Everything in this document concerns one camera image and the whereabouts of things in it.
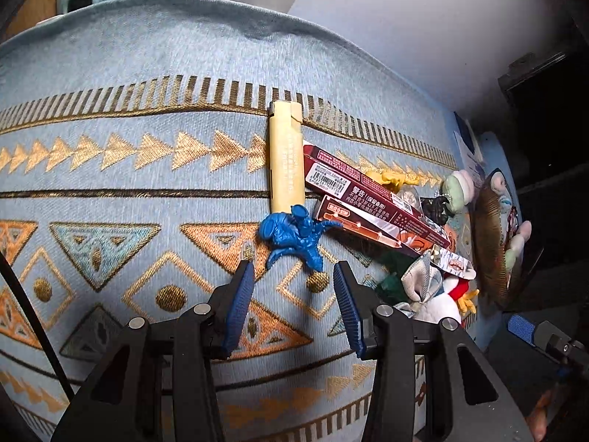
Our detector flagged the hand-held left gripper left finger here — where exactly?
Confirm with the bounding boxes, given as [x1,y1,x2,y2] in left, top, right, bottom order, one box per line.
[50,262,255,442]

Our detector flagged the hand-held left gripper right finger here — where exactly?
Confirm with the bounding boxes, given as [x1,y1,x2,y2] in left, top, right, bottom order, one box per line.
[334,262,530,442]

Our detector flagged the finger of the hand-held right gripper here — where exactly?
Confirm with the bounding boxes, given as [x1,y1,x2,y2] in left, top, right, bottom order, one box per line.
[506,314,589,379]

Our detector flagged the green toy figure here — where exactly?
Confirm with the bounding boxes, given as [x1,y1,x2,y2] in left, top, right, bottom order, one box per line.
[374,271,416,305]

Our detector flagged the white plush chicken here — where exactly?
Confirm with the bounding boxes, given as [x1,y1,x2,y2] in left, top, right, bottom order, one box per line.
[415,280,480,329]

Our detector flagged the three-ball plush skewer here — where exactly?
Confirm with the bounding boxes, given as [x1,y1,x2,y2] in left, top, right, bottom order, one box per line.
[503,220,535,287]

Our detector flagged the blue toy figure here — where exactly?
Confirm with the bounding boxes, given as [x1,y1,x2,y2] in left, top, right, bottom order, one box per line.
[258,204,344,273]

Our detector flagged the round woven basket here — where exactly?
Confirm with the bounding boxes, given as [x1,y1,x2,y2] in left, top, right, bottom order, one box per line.
[473,167,544,310]

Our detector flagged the dark red card box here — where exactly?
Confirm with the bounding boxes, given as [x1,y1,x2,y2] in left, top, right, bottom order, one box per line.
[301,143,452,250]

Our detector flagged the black toy figure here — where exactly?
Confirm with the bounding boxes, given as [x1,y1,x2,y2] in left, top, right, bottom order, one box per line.
[420,194,450,227]

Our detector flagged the yellow lighter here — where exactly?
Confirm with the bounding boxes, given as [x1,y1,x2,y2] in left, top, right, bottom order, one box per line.
[267,100,305,215]

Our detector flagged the person's right hand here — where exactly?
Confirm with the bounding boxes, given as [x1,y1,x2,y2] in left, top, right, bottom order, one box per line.
[525,388,555,442]

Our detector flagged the small red white packet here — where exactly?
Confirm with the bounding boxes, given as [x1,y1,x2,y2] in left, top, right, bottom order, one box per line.
[429,245,478,280]

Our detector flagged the yellow toy figure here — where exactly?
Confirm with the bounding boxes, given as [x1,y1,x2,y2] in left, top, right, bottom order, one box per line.
[365,167,418,195]

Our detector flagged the small green pink plush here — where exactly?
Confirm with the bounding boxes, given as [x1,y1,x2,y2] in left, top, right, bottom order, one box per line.
[441,169,480,215]

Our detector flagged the black monitor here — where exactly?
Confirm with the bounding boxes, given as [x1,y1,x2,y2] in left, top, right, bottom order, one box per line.
[497,50,589,315]

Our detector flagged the blue paper card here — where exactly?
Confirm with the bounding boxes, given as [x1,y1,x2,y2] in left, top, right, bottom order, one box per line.
[452,109,485,172]

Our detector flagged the patterned woven table mat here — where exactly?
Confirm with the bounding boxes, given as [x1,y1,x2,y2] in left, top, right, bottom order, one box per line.
[0,0,479,442]

